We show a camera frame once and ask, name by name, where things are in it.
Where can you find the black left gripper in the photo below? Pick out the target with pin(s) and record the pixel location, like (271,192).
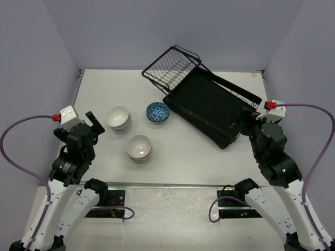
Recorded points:
(97,127)

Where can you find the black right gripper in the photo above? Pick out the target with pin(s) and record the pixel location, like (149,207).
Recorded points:
(248,115)

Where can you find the light blue ribbed bowl back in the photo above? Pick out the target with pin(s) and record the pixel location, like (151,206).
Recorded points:
(116,111)

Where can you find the light blue ribbed bowl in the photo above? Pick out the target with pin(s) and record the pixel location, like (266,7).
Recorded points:
(116,111)
(119,122)
(128,126)

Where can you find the black wire dish rack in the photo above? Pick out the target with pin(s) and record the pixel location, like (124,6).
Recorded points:
(208,102)

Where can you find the light blue ribbed bowl front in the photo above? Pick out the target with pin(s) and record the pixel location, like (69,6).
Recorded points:
(119,122)

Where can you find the beige floral bowl back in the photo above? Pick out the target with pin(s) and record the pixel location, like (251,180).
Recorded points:
(138,146)

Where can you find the beige leaf pattern bowl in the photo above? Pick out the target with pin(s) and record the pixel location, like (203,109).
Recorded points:
(149,153)

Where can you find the red patterned white bowl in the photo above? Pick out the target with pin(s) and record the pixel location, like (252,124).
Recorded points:
(157,112)

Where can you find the orange flower beige bowl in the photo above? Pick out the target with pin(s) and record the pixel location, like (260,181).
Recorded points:
(141,160)

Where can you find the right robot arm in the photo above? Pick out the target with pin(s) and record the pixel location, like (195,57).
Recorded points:
(299,228)

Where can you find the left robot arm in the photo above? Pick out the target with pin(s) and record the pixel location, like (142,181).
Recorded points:
(52,227)

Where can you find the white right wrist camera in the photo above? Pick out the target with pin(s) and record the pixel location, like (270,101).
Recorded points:
(274,111)

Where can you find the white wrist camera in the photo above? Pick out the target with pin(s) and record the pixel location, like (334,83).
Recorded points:
(68,118)
(274,111)

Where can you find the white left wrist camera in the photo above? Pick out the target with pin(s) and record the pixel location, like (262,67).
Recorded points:
(68,118)

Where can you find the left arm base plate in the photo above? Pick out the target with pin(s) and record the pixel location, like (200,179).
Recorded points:
(114,198)

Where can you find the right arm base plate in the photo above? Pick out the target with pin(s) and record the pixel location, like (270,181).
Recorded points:
(234,207)

